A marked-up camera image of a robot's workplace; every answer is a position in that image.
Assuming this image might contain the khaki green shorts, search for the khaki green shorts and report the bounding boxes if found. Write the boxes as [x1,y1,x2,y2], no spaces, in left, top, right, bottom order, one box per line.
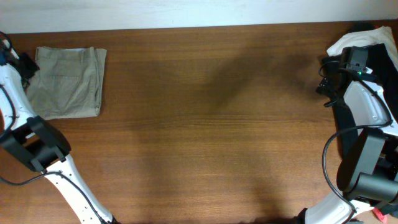
[26,47,107,120]

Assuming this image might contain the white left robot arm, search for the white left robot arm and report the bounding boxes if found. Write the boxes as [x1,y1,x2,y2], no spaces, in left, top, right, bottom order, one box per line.
[1,33,117,224]

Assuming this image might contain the black folded garment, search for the black folded garment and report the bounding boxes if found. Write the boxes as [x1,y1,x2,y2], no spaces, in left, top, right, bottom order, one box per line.
[321,43,398,218]

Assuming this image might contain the white folded garment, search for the white folded garment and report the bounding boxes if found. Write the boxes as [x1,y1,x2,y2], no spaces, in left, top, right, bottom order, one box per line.
[326,26,397,68]

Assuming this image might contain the red object at corner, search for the red object at corner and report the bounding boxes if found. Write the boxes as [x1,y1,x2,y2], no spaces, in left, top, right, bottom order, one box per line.
[372,208,388,224]

